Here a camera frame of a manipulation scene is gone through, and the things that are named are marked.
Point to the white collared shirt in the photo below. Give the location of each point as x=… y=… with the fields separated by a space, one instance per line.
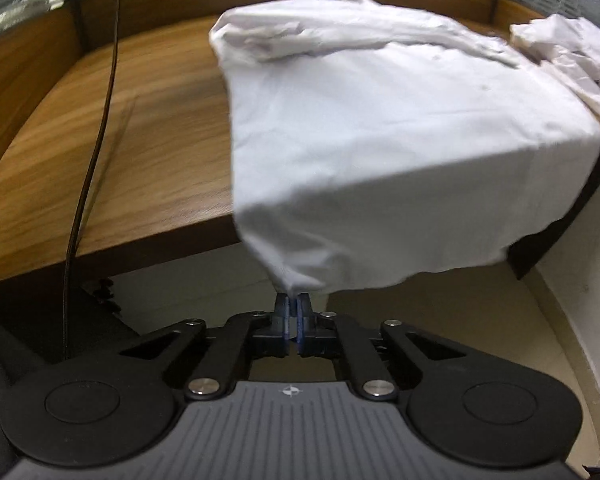
x=570 y=45

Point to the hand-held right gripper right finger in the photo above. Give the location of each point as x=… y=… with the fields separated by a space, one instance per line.
x=303 y=325

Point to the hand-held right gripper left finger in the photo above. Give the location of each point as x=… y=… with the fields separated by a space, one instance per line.
x=282 y=325

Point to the white shirt with black label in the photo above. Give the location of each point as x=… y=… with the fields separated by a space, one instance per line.
x=380 y=160

